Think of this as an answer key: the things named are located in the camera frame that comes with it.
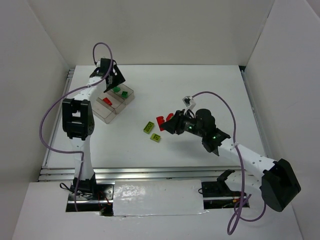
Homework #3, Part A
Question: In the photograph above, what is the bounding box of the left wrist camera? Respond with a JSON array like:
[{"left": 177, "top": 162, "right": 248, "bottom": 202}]
[{"left": 95, "top": 60, "right": 101, "bottom": 68}]

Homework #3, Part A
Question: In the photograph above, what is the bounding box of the green lego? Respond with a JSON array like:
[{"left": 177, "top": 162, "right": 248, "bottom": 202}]
[{"left": 121, "top": 91, "right": 129, "bottom": 99}]

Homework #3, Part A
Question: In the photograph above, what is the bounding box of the red long lego brick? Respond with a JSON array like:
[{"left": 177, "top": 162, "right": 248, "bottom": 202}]
[{"left": 156, "top": 116, "right": 166, "bottom": 132}]

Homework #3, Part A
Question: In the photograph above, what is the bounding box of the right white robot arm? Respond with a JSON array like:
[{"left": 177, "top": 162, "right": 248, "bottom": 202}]
[{"left": 160, "top": 108, "right": 301, "bottom": 212}]

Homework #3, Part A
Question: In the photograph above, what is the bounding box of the lime square lego brick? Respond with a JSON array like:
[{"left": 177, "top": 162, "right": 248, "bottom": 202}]
[{"left": 150, "top": 133, "right": 161, "bottom": 143}]

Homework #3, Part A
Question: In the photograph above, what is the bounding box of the clear bin near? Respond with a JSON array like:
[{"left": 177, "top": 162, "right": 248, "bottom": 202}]
[{"left": 92, "top": 98, "right": 116, "bottom": 124}]

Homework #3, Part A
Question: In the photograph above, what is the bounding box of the aluminium front rail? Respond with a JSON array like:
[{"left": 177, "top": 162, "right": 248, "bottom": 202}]
[{"left": 38, "top": 166, "right": 251, "bottom": 181}]

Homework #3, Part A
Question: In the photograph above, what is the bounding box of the red rounded lego brick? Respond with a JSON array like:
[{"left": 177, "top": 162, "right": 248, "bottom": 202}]
[{"left": 166, "top": 113, "right": 174, "bottom": 121}]

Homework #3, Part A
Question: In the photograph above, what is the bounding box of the small green lego brick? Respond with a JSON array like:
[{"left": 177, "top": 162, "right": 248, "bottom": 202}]
[{"left": 112, "top": 86, "right": 121, "bottom": 93}]

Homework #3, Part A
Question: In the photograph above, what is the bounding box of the lime long lego brick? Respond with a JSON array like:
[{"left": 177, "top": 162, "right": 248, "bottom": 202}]
[{"left": 143, "top": 121, "right": 155, "bottom": 134}]

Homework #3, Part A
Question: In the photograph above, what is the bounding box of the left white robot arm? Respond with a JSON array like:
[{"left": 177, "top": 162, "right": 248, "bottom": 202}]
[{"left": 62, "top": 58, "right": 125, "bottom": 195}]

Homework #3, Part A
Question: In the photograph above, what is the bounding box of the white taped cover plate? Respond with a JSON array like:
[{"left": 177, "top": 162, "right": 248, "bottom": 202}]
[{"left": 113, "top": 179, "right": 205, "bottom": 217}]

